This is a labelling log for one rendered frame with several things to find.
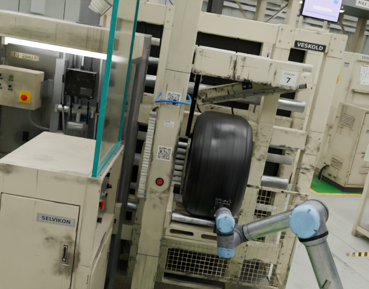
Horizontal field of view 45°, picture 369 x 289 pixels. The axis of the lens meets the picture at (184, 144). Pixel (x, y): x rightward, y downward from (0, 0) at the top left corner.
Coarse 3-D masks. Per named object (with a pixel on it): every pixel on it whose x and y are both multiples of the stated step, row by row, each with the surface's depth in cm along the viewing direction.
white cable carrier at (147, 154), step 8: (152, 112) 232; (152, 120) 233; (152, 128) 234; (152, 136) 235; (144, 152) 239; (144, 160) 238; (144, 168) 239; (144, 176) 240; (144, 184) 242; (144, 192) 244
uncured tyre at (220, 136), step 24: (216, 120) 228; (240, 120) 232; (192, 144) 227; (216, 144) 219; (240, 144) 220; (192, 168) 220; (216, 168) 217; (240, 168) 217; (192, 192) 222; (216, 192) 219; (240, 192) 220
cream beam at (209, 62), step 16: (208, 48) 268; (208, 64) 250; (224, 64) 250; (240, 64) 250; (256, 64) 250; (272, 64) 249; (288, 64) 249; (240, 80) 252; (256, 80) 252; (272, 80) 252
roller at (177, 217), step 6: (174, 216) 236; (180, 216) 236; (186, 216) 237; (192, 216) 237; (198, 216) 238; (186, 222) 238; (192, 222) 237; (198, 222) 237; (204, 222) 237; (210, 222) 237
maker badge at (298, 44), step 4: (296, 40) 276; (296, 44) 277; (300, 44) 277; (304, 44) 277; (308, 44) 277; (312, 44) 277; (316, 44) 276; (320, 44) 276; (300, 48) 277; (304, 48) 277; (308, 48) 277; (312, 48) 277; (316, 48) 277; (320, 48) 277; (324, 48) 277; (324, 52) 278
